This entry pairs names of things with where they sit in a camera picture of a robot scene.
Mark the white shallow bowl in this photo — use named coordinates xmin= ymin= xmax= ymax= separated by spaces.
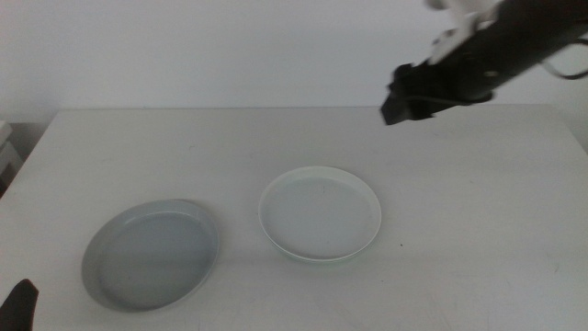
xmin=257 ymin=165 xmax=383 ymax=264

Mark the grey shallow bowl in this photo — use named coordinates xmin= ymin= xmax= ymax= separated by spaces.
xmin=81 ymin=198 xmax=221 ymax=314

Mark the green shallow bowl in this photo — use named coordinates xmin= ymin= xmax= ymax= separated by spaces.
xmin=279 ymin=253 xmax=367 ymax=267

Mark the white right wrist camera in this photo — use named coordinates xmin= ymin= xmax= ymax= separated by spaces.
xmin=424 ymin=0 xmax=504 ymax=66

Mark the black right camera cable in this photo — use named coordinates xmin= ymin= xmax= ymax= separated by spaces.
xmin=540 ymin=38 xmax=588 ymax=81

